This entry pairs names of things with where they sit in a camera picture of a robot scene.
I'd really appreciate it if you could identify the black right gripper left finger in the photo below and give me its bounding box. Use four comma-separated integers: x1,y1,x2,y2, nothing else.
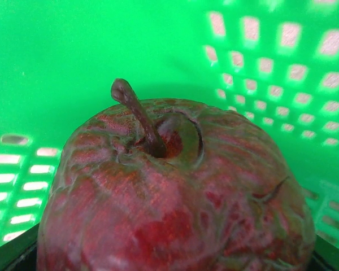
0,221,42,271

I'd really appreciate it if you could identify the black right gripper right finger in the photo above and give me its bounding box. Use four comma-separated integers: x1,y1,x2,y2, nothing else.
312,248,339,271

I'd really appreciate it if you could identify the dark red apple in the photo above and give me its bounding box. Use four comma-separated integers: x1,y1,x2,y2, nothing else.
36,77,317,271

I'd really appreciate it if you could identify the green plastic basket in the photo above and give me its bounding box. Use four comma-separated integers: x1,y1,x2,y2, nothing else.
0,0,339,271

